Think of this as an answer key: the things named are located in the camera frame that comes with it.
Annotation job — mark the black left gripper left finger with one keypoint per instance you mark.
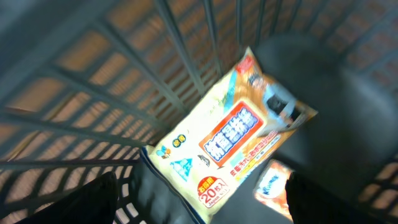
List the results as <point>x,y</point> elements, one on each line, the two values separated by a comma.
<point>93,203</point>

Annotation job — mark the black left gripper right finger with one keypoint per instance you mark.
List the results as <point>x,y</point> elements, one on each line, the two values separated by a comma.
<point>310,203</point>

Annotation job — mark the yellow wet wipes pack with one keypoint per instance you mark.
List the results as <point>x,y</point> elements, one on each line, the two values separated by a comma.
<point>239,123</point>

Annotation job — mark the orange tissue pack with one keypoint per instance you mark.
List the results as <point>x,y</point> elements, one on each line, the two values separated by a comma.
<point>270,188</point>

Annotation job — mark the dark grey plastic basket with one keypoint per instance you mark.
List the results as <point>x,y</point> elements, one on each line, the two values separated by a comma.
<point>86,84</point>

